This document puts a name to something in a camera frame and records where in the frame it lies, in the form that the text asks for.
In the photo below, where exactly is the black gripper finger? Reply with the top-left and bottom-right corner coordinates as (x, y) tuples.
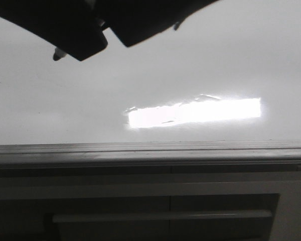
(0, 1), (108, 61)
(94, 0), (215, 47)

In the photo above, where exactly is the white whiteboard marker pen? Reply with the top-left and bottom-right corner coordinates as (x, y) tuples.
(53, 47), (67, 61)

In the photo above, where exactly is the grey drawer cabinet below whiteboard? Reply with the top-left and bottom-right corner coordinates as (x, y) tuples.
(0, 164), (301, 240)

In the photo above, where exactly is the white whiteboard with aluminium frame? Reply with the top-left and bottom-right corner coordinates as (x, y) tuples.
(0, 1), (301, 169)

